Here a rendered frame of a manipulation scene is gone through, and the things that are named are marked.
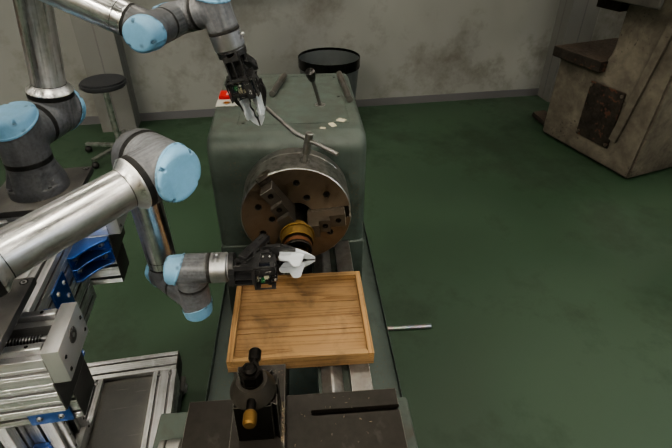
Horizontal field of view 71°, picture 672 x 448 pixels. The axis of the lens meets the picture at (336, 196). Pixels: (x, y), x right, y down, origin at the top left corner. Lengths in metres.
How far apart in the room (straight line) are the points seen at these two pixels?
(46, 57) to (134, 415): 1.30
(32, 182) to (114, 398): 1.01
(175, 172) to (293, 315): 0.55
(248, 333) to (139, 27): 0.77
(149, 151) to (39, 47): 0.54
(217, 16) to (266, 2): 3.40
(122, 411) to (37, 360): 1.03
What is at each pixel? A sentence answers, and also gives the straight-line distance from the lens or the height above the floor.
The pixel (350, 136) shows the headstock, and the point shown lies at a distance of 1.42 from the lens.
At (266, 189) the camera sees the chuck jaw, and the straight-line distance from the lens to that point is 1.26.
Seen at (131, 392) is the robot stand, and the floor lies 0.21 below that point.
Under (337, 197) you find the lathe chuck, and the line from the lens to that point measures 1.32.
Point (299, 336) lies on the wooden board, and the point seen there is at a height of 0.89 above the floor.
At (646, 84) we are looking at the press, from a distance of 4.04.
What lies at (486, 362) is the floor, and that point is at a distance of 2.46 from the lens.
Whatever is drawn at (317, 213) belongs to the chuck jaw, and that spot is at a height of 1.10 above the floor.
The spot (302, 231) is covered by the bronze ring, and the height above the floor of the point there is 1.12.
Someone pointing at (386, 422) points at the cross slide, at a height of 0.97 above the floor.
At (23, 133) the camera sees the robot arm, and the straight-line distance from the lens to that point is 1.42.
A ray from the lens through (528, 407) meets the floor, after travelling 2.37.
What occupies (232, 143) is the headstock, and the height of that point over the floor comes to 1.23.
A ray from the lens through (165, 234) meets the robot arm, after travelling 1.26.
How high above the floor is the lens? 1.85
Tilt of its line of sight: 33 degrees down
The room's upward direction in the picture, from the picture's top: straight up
